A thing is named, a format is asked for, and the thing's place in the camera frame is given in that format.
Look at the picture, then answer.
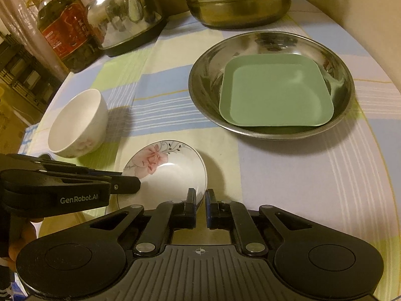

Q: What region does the floral white ceramic saucer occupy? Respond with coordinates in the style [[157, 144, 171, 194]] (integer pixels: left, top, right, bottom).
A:
[[106, 140, 207, 213]]

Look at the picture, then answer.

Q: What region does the white ceramic rice bowl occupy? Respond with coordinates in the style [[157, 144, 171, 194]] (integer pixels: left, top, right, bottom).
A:
[[48, 89, 108, 158]]

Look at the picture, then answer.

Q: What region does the green square plastic plate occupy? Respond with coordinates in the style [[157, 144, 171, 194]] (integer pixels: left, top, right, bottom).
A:
[[219, 54, 334, 127]]

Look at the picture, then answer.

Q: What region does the person's left hand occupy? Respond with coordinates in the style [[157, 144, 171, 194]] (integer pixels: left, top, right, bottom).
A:
[[4, 218, 44, 272]]

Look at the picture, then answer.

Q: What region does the black metal rack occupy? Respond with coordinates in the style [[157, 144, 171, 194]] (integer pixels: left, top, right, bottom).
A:
[[1, 33, 62, 113]]

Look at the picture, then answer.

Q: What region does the checkered pastel tablecloth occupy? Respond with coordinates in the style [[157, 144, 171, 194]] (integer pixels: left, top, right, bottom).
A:
[[20, 0, 400, 300]]

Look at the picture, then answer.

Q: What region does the large stainless steel dish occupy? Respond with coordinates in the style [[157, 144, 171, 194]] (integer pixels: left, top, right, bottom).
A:
[[188, 31, 355, 141]]

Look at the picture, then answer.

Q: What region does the curtain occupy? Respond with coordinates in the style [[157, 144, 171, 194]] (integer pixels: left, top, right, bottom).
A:
[[1, 0, 91, 80]]

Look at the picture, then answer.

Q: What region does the cooking oil bottle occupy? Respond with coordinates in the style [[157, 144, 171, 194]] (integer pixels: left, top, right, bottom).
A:
[[26, 0, 101, 73]]

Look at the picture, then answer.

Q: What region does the stainless steel kettle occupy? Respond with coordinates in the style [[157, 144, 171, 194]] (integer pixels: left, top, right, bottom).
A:
[[86, 0, 166, 56]]

